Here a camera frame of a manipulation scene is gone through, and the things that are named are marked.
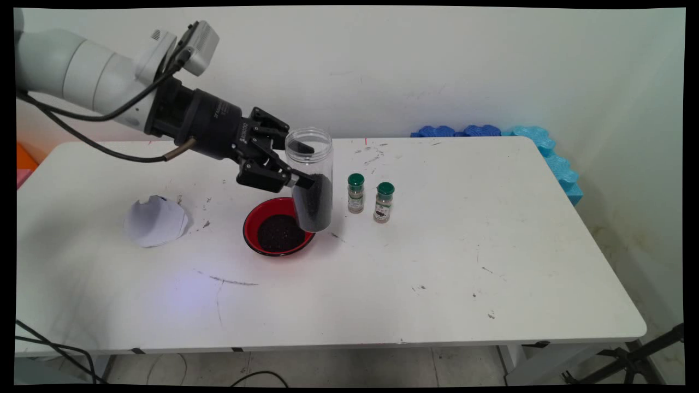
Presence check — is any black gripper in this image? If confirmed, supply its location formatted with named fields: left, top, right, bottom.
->
left=143, top=76, right=317, bottom=193

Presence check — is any clear jar with black seeds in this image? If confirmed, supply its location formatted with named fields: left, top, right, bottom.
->
left=285, top=127, right=334, bottom=234

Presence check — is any red bowl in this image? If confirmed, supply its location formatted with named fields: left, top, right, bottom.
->
left=242, top=197, right=316, bottom=257

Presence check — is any green-capped spice bottle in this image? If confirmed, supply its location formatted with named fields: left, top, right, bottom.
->
left=347, top=173, right=365, bottom=215
left=374, top=182, right=395, bottom=224

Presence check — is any white paper cone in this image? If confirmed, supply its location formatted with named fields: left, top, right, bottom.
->
left=125, top=195, right=189, bottom=248

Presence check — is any dark blue foam piece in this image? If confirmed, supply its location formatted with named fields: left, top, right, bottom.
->
left=411, top=125, right=457, bottom=138
left=462, top=124, right=502, bottom=138

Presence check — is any orange block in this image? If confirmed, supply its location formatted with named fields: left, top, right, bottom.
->
left=16, top=143, right=40, bottom=171

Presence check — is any white table leg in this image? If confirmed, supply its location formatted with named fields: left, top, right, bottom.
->
left=498, top=344, right=608, bottom=386
left=85, top=355, right=114, bottom=384

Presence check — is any cyan foam mat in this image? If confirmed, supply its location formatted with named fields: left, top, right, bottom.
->
left=502, top=125, right=584, bottom=207

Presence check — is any black tripod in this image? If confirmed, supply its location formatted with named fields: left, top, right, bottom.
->
left=562, top=323, right=684, bottom=385

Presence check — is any black cable with brass connector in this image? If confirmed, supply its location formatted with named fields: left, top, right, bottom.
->
left=15, top=90, right=197, bottom=164

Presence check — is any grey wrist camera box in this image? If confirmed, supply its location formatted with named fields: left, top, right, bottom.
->
left=177, top=21, right=220, bottom=77

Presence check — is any black camera cable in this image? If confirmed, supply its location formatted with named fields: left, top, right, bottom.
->
left=15, top=22, right=200, bottom=122

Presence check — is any black floor cable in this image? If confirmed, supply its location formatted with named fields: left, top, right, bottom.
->
left=229, top=371, right=290, bottom=388
left=15, top=319, right=108, bottom=384

